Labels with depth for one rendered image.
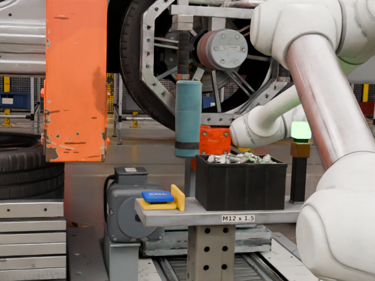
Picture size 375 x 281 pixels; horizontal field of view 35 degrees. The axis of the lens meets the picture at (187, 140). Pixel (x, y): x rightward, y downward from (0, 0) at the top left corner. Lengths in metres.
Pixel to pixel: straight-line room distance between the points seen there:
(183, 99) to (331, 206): 1.15
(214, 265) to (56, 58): 0.68
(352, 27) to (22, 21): 1.21
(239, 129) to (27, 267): 0.75
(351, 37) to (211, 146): 0.89
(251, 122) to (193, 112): 0.25
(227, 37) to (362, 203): 1.18
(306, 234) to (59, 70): 0.91
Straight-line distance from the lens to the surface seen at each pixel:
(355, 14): 1.38
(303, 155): 1.52
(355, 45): 1.39
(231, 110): 2.22
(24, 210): 1.74
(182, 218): 1.38
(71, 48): 1.61
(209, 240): 1.45
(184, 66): 1.85
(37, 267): 1.79
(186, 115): 1.96
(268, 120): 1.75
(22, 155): 1.89
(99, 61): 1.61
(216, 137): 2.12
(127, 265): 1.94
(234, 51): 1.98
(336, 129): 1.05
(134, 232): 1.85
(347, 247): 0.87
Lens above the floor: 0.80
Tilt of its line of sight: 8 degrees down
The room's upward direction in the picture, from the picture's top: 2 degrees clockwise
